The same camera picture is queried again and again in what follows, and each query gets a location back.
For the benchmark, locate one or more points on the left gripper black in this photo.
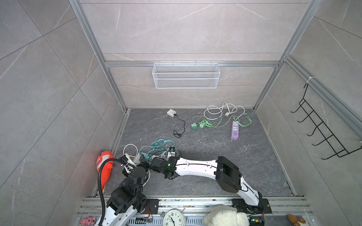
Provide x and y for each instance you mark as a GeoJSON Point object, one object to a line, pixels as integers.
{"type": "Point", "coordinates": [145, 165]}

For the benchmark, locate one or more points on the white multicolour power strip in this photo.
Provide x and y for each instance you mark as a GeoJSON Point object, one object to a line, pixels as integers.
{"type": "Point", "coordinates": [150, 156]}

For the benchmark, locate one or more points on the white square charger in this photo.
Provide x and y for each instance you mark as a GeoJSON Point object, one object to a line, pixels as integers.
{"type": "Point", "coordinates": [171, 113]}

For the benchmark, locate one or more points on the purple power strip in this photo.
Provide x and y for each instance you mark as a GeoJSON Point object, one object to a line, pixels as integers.
{"type": "Point", "coordinates": [235, 130]}

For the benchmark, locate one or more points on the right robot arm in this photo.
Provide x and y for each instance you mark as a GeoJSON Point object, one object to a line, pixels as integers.
{"type": "Point", "coordinates": [222, 170]}

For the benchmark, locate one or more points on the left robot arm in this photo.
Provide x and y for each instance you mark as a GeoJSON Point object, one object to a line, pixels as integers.
{"type": "Point", "coordinates": [127, 199]}

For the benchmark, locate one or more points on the red plush toy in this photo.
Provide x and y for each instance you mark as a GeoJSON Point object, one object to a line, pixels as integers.
{"type": "Point", "coordinates": [106, 171]}

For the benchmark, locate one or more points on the green charger left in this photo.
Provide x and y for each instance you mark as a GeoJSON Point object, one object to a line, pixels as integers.
{"type": "Point", "coordinates": [194, 126]}

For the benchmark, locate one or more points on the white analog clock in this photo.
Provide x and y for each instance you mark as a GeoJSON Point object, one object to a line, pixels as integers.
{"type": "Point", "coordinates": [174, 217]}

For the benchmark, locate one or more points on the pink plush toy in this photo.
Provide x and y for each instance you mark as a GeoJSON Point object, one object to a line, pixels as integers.
{"type": "Point", "coordinates": [88, 221]}

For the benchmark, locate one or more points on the white plush toy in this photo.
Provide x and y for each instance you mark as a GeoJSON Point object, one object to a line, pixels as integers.
{"type": "Point", "coordinates": [223, 215]}

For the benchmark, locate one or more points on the brown plush toy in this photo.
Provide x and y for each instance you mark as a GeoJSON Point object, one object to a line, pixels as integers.
{"type": "Point", "coordinates": [297, 221]}

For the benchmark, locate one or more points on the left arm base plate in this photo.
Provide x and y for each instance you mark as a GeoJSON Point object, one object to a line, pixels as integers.
{"type": "Point", "coordinates": [152, 205]}

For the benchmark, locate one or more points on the white wire mesh basket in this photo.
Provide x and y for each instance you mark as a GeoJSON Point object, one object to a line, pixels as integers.
{"type": "Point", "coordinates": [186, 76]}

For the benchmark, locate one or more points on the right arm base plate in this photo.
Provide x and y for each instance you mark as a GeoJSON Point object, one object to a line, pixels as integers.
{"type": "Point", "coordinates": [262, 207]}

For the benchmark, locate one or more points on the black wire hook rack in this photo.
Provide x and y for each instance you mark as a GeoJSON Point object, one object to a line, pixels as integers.
{"type": "Point", "coordinates": [320, 126]}

